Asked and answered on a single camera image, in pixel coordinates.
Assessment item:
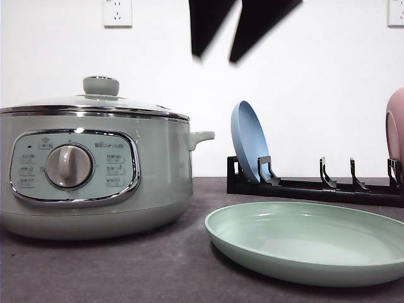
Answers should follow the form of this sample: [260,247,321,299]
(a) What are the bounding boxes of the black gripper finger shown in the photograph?
[230,0,303,62]
[189,0,235,59]

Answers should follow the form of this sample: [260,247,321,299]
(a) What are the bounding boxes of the glass steamer lid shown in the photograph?
[0,76,190,122]

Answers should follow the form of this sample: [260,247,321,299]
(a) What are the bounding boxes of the green plate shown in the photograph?
[205,202,404,287]

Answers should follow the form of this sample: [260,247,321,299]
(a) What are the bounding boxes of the blue plate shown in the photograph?
[230,101,271,183]

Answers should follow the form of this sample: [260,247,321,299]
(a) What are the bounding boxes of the black plate rack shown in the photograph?
[227,156,404,206]

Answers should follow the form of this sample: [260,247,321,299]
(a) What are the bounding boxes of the pink plate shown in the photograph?
[386,88,404,162]

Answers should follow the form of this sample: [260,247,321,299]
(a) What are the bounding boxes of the green electric steamer pot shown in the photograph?
[1,76,215,241]

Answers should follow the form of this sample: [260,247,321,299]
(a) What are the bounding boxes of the white wall socket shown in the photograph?
[384,0,404,30]
[104,0,133,29]

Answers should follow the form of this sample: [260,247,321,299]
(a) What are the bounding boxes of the white wall socket right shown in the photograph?
[384,0,404,30]

